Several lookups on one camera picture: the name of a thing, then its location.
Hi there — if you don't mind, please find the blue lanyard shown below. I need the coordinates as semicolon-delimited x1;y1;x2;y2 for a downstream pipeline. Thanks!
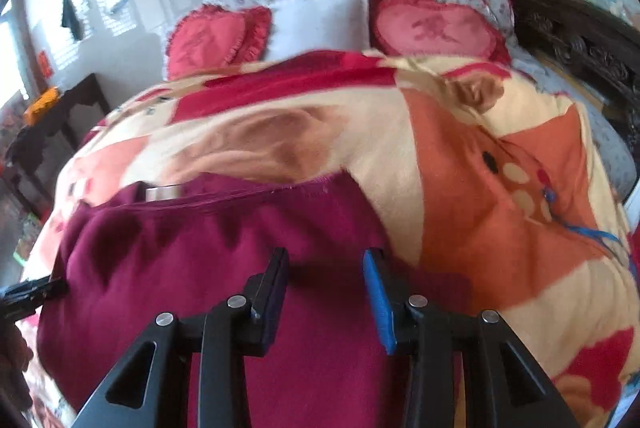
542;188;626;259

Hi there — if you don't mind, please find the maroon shirt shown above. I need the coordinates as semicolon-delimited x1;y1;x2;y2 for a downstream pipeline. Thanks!
37;170;476;428

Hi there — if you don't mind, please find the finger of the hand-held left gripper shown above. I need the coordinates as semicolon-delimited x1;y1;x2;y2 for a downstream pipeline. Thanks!
0;277;69;321

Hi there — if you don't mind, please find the large red heart pillow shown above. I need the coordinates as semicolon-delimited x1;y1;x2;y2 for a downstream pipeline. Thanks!
369;0;513;64

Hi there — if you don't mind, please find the dark hanging garment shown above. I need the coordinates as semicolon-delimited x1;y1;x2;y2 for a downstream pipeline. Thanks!
61;0;83;41

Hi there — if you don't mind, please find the dark carved wooden cabinet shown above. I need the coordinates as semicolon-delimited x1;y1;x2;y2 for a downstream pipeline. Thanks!
492;0;640;149

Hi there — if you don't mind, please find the orange box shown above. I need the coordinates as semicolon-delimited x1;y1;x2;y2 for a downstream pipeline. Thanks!
24;88;61;126

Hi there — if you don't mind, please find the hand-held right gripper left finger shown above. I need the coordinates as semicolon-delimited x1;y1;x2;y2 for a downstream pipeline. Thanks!
72;247;291;428

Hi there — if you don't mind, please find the small red heart pillow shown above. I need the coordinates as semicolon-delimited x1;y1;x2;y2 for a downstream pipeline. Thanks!
240;6;273;64
167;5;248;79

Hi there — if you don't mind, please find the dark wooden side table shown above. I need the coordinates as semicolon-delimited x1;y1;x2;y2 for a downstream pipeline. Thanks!
5;73;111;214

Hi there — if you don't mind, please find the white pillow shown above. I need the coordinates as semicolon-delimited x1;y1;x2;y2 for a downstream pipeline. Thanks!
270;0;371;59

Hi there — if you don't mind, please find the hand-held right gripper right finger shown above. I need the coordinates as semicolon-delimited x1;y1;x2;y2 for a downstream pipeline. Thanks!
362;247;573;428

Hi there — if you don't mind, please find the printed orange and red blanket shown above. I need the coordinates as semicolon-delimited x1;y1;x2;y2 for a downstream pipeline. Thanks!
20;48;640;428

